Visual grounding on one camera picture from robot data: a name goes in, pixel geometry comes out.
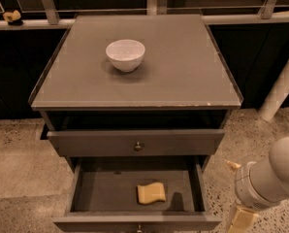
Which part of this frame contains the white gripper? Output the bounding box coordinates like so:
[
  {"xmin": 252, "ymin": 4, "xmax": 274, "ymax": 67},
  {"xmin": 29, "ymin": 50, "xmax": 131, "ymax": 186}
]
[{"xmin": 225, "ymin": 159, "xmax": 270, "ymax": 233}]

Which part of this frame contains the yellow sponge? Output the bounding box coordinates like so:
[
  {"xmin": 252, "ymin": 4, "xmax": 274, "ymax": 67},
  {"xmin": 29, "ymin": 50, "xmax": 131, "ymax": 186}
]
[{"xmin": 137, "ymin": 183, "xmax": 166, "ymax": 205}]

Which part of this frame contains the grey drawer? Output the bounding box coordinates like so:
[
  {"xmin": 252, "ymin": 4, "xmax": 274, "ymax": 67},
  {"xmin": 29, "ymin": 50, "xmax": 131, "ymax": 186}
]
[
  {"xmin": 53, "ymin": 156, "xmax": 221, "ymax": 233},
  {"xmin": 48, "ymin": 129, "xmax": 224, "ymax": 157}
]

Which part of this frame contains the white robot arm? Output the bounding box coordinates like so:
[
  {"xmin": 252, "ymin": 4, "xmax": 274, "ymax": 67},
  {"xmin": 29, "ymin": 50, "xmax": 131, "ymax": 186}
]
[{"xmin": 225, "ymin": 137, "xmax": 289, "ymax": 233}]

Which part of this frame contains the grey top drawer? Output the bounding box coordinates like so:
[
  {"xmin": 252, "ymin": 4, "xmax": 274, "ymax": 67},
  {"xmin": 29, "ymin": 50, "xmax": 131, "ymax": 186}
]
[{"xmin": 48, "ymin": 129, "xmax": 224, "ymax": 157}]

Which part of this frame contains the brass middle drawer knob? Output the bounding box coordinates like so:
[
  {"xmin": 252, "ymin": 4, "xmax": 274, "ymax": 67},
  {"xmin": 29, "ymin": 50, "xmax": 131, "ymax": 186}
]
[{"xmin": 136, "ymin": 225, "xmax": 144, "ymax": 233}]

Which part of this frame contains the brass drawer knob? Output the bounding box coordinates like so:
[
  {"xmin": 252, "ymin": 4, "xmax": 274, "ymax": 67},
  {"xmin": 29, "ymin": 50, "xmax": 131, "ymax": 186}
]
[
  {"xmin": 134, "ymin": 142, "xmax": 143, "ymax": 151},
  {"xmin": 136, "ymin": 225, "xmax": 144, "ymax": 233}
]

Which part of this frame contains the brass top drawer knob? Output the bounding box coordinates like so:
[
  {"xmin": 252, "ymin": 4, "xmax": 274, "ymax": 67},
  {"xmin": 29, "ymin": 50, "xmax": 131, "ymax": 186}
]
[{"xmin": 134, "ymin": 142, "xmax": 143, "ymax": 151}]

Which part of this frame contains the grey drawer cabinet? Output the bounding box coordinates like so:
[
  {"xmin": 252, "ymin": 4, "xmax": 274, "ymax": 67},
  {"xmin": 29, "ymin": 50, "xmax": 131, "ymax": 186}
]
[{"xmin": 27, "ymin": 14, "xmax": 244, "ymax": 233}]

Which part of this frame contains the white ceramic bowl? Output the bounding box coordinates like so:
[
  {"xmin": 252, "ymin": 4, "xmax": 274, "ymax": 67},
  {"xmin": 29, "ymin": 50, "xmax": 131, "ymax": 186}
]
[{"xmin": 106, "ymin": 39, "xmax": 145, "ymax": 72}]

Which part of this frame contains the metal window railing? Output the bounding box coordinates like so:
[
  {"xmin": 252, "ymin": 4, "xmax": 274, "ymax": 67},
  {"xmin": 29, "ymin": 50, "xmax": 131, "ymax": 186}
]
[{"xmin": 0, "ymin": 0, "xmax": 289, "ymax": 28}]

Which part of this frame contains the small yellow object on ledge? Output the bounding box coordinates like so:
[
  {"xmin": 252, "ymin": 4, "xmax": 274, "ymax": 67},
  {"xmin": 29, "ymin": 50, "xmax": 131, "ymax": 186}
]
[{"xmin": 3, "ymin": 10, "xmax": 22, "ymax": 25}]

